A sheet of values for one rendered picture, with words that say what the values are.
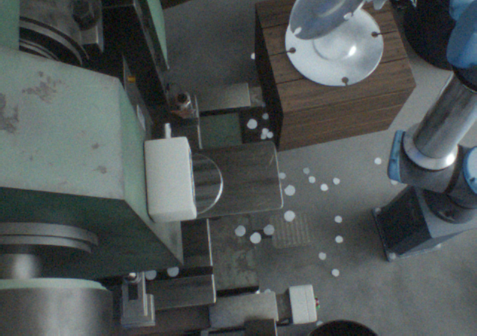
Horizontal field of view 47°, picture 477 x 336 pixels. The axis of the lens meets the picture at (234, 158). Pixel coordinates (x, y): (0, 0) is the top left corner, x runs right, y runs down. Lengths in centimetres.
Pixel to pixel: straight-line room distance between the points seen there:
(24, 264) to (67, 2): 23
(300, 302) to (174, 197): 73
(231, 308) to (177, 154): 70
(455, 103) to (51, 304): 81
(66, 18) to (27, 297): 24
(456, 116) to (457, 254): 93
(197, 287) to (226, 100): 44
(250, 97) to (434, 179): 45
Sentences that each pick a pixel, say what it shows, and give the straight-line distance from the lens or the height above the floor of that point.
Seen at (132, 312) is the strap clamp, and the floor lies 75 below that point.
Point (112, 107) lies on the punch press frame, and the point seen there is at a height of 143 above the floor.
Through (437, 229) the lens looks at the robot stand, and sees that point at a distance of 145.
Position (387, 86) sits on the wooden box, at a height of 35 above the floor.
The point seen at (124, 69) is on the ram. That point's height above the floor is 117.
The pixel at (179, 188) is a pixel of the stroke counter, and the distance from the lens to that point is 49.
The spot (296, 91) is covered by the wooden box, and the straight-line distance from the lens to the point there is 161.
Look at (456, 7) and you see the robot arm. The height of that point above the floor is 78.
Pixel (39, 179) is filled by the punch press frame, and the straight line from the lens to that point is 37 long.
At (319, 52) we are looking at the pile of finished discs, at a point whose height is 36.
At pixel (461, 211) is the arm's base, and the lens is 141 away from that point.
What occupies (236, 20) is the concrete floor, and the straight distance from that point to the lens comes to 214.
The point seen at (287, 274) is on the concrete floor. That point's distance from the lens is 182.
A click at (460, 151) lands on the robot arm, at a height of 66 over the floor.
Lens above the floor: 180
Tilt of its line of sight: 72 degrees down
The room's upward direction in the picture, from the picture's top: 5 degrees counter-clockwise
